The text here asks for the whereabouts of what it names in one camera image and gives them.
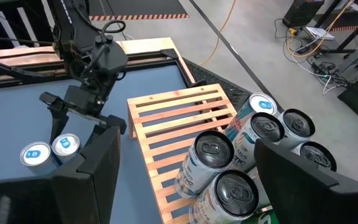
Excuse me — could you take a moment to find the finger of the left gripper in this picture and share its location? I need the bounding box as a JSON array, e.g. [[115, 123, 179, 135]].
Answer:
[[50, 107, 70, 144], [85, 123, 113, 147]]

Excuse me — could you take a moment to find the yellow floor cable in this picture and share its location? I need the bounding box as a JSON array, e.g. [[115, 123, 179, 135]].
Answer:
[[286, 0, 356, 58]]

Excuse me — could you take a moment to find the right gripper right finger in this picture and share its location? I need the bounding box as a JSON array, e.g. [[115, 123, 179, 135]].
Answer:
[[253, 138, 358, 224]]

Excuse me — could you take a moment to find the slim can white blue lid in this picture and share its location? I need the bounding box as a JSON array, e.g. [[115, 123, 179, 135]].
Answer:
[[19, 141, 58, 177], [51, 133, 82, 164], [224, 92, 280, 142]]

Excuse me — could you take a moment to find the black slatted rack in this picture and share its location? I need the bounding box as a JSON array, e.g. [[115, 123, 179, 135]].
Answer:
[[0, 0, 55, 50]]

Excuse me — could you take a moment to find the black case green light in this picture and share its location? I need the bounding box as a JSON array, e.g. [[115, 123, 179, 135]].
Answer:
[[337, 70, 358, 128]]

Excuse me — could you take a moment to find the black mesh case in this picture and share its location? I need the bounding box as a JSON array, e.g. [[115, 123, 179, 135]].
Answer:
[[183, 57, 252, 108]]

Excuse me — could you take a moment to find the wooden slatted shelf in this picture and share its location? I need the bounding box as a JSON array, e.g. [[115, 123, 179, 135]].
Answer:
[[126, 83, 279, 224]]

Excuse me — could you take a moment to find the white Celsius can blue band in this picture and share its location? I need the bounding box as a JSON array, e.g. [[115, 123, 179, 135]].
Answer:
[[174, 129, 236, 200], [230, 111, 286, 174], [277, 108, 316, 150]]

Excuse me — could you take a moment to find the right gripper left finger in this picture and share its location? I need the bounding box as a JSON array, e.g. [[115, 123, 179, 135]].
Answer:
[[0, 126, 121, 224]]

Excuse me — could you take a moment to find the green Sprite can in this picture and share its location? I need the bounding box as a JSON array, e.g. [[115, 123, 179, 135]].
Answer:
[[244, 208, 280, 224]]

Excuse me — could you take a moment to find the yellow extension cable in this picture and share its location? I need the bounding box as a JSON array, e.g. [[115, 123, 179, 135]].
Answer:
[[199, 0, 237, 66]]

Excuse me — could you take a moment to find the black computer tower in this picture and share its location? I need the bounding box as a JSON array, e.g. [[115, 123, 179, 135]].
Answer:
[[282, 0, 325, 29]]

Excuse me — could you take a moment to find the black aluminium table frame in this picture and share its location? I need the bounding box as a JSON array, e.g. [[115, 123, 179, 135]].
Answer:
[[0, 46, 198, 91]]

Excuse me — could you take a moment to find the black power strip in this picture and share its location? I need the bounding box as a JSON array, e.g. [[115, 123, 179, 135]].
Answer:
[[311, 60, 338, 75]]

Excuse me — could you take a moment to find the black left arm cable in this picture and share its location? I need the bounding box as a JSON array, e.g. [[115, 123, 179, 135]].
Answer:
[[99, 19, 127, 43]]

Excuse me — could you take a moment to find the white floor cable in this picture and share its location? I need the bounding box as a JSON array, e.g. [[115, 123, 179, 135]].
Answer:
[[290, 52, 338, 94]]

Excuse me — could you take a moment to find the orange black striped mat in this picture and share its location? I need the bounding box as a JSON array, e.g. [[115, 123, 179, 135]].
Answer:
[[87, 0, 190, 22]]

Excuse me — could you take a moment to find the white Celsius can yellow band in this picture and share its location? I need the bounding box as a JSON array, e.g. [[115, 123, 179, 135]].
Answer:
[[188, 169, 260, 224], [290, 141, 338, 172]]

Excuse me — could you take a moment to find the white power adapter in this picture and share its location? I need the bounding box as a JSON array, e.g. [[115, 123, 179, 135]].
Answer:
[[305, 26, 335, 41]]

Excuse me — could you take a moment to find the black desk frame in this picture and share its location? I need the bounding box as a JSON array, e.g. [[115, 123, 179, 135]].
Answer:
[[314, 0, 358, 54]]

